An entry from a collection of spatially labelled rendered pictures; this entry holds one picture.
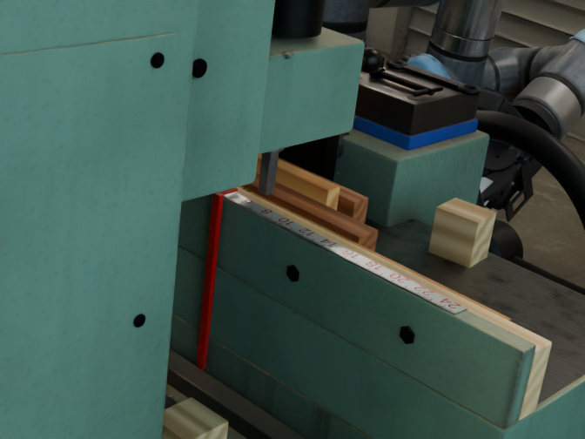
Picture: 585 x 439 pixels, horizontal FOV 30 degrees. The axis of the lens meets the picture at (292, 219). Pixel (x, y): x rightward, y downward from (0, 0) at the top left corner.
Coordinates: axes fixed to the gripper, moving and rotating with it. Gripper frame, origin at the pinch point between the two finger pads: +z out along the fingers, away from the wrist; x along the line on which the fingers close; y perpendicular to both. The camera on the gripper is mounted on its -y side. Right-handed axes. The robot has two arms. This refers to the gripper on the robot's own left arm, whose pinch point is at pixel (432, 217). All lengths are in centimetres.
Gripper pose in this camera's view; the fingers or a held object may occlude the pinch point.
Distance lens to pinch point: 123.0
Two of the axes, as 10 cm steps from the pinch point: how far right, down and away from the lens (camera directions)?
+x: -7.2, -3.6, 6.0
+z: -6.5, 6.4, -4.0
